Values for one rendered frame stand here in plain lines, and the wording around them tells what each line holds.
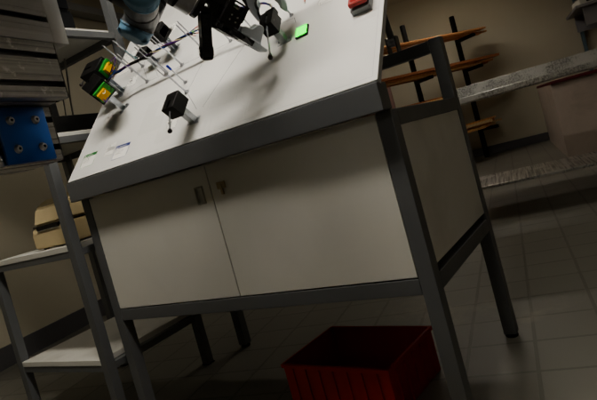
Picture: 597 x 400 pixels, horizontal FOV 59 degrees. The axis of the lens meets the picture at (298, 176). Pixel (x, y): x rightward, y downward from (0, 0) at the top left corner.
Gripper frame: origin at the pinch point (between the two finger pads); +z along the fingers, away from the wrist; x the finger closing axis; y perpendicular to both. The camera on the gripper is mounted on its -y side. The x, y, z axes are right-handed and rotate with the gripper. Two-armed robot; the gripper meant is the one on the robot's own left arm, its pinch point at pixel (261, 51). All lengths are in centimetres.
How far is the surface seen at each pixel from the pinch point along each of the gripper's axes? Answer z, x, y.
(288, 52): 8.2, 4.1, 3.7
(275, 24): 1.8, 5.3, 8.6
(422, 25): 390, 589, 215
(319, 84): 12.0, -15.7, -1.4
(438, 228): 51, -34, -18
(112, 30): -28, 104, -14
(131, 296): 10, 34, -89
